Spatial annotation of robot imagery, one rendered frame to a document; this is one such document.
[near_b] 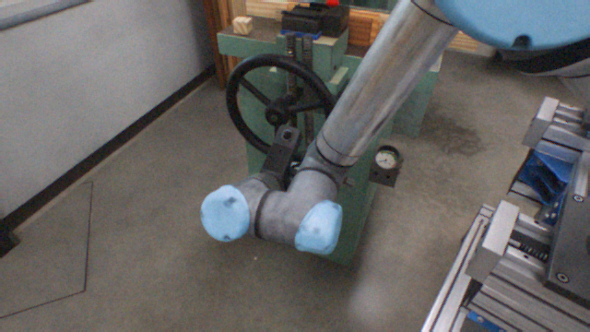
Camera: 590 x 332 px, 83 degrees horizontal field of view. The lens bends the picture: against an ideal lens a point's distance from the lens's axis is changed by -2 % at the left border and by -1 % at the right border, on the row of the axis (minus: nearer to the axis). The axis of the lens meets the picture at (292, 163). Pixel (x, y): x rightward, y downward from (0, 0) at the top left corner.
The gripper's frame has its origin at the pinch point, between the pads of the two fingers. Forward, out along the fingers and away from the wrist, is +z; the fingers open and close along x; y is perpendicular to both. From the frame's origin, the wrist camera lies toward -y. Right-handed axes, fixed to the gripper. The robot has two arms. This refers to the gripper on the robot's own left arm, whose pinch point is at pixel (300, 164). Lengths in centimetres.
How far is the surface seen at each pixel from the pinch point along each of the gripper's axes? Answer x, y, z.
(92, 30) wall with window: -132, -24, 53
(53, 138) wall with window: -133, 29, 36
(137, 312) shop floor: -55, 76, 15
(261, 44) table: -21.6, -26.3, 12.2
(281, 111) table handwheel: -6.8, -11.3, -1.8
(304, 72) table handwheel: -1.8, -20.5, -6.0
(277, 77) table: -12.3, -18.7, 5.7
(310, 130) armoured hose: -2.3, -7.2, 9.4
